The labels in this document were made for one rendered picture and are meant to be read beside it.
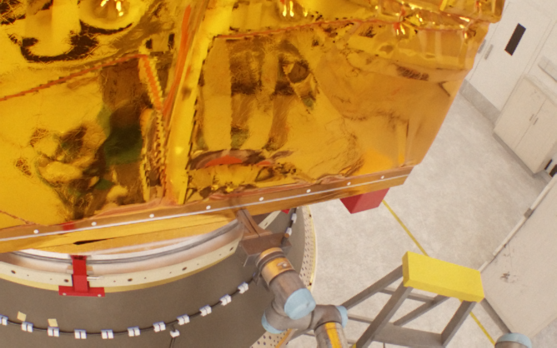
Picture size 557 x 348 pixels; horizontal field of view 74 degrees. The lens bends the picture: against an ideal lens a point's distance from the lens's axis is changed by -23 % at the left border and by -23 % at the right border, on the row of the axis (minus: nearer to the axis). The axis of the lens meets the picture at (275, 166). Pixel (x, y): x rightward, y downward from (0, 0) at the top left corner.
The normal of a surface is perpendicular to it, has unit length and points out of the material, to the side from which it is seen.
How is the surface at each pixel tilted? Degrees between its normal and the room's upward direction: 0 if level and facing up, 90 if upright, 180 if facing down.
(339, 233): 0
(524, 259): 90
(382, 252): 0
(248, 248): 0
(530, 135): 90
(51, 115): 88
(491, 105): 90
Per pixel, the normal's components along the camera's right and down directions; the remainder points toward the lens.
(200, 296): 0.70, 0.22
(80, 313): 0.40, 0.25
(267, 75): 0.55, 0.61
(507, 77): -0.81, 0.12
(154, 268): 0.31, -0.74
